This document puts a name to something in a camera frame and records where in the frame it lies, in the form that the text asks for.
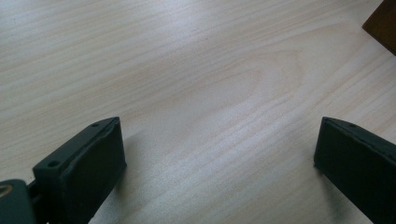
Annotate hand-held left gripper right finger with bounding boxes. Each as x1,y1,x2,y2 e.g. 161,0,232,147
313,116,396,224

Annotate brown wooden object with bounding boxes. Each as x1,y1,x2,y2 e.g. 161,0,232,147
361,0,396,57

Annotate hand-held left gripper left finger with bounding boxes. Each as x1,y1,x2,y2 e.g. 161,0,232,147
32,116,128,224

